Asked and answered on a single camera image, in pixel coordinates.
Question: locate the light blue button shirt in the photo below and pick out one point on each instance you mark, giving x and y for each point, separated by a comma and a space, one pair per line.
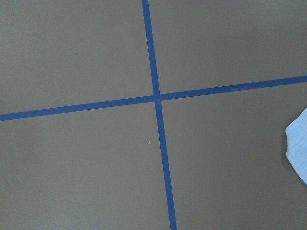
296, 134

